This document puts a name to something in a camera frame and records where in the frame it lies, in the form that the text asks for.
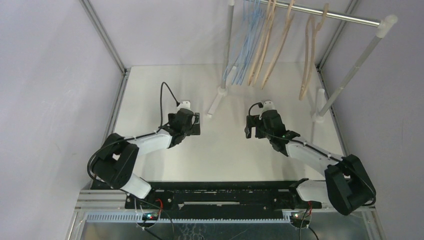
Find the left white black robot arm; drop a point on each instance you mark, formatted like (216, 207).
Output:
(115, 161)

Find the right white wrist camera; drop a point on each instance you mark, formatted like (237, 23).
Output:
(267, 105)

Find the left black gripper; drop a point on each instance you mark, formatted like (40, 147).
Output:
(195, 127)

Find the circuit board with led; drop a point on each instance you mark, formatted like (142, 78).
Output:
(150, 216)
(296, 216)

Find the silver clothes rack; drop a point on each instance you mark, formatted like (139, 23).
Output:
(263, 18)

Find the right circuit board with LED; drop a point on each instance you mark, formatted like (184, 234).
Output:
(296, 216)

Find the left circuit board with LED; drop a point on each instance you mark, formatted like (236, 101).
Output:
(150, 216)

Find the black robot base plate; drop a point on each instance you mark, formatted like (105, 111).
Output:
(222, 200)

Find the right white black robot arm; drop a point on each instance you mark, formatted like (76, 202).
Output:
(346, 185)

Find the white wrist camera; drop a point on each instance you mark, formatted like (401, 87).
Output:
(184, 106)
(267, 105)

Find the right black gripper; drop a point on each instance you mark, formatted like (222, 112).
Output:
(249, 126)

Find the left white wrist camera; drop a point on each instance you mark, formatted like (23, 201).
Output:
(184, 106)

